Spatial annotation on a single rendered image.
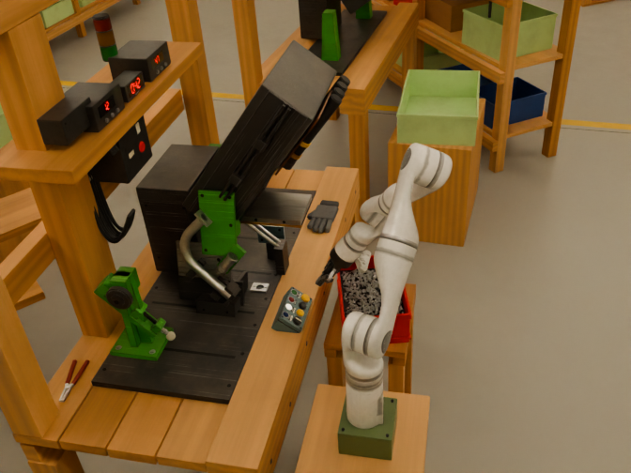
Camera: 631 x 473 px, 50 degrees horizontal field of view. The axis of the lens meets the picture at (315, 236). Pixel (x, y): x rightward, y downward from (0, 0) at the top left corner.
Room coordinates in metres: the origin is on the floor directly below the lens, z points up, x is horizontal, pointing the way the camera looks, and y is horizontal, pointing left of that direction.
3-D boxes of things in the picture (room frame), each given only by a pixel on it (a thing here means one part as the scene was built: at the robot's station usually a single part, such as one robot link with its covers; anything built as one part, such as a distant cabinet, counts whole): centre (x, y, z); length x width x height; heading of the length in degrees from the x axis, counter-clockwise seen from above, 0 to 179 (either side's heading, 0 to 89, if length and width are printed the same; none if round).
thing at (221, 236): (1.76, 0.29, 1.17); 0.13 x 0.12 x 0.20; 165
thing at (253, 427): (1.77, 0.06, 0.82); 1.50 x 0.14 x 0.15; 165
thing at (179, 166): (1.99, 0.43, 1.07); 0.30 x 0.18 x 0.34; 165
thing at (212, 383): (1.85, 0.33, 0.89); 1.10 x 0.42 x 0.02; 165
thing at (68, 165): (1.91, 0.58, 1.52); 0.90 x 0.25 x 0.04; 165
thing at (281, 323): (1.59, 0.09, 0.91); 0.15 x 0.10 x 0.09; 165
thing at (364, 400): (1.15, -0.09, 1.02); 0.09 x 0.09 x 0.17; 85
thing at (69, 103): (1.62, 0.62, 1.59); 0.15 x 0.07 x 0.07; 165
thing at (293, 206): (1.90, 0.21, 1.11); 0.39 x 0.16 x 0.03; 75
